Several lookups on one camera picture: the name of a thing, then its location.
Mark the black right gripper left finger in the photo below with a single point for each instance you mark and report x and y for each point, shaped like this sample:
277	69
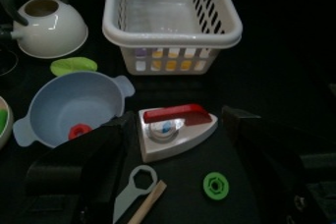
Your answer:
79	169

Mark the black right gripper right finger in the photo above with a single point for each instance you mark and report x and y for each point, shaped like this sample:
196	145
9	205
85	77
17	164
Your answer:
267	156

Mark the red toy gear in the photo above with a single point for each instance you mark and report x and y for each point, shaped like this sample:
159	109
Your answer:
79	131

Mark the green toy gear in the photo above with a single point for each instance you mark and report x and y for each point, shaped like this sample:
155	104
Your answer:
215	186

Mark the yellow toy gear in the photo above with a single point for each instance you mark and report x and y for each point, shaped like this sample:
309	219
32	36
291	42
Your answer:
172	62

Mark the grey toy wrench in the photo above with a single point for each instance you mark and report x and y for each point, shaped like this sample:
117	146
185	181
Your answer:
133	188

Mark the light blue toy pot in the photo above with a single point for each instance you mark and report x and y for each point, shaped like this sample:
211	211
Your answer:
73	106

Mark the wooden stick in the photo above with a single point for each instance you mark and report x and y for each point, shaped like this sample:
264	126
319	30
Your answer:
148	203

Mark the beige bowl with green item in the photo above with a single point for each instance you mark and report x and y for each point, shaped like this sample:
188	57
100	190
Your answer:
3	121

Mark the green toy leaf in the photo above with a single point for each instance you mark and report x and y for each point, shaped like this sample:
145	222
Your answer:
72	65

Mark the white plastic slotted basket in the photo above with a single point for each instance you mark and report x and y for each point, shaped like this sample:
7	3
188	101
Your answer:
171	21

